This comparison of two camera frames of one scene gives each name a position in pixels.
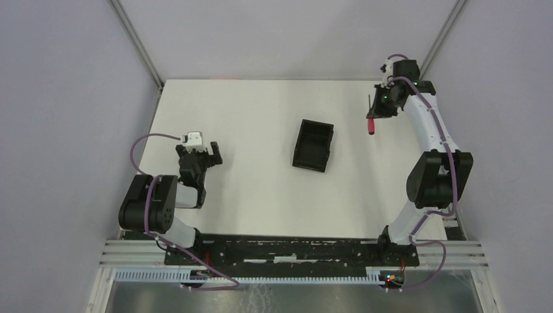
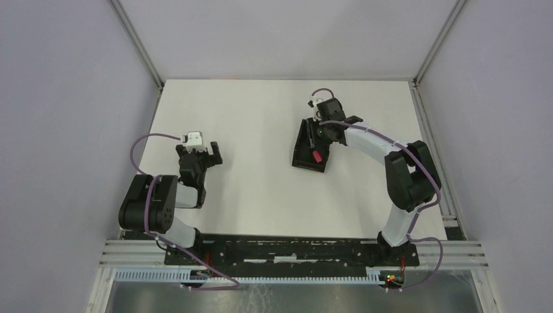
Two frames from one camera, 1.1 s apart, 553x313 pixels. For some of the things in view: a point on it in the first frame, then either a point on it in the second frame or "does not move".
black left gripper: x=213 y=159 does not move
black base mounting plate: x=289 y=252 does not move
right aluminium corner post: x=441 y=38 does not move
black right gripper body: x=383 y=101 -> x=323 y=133
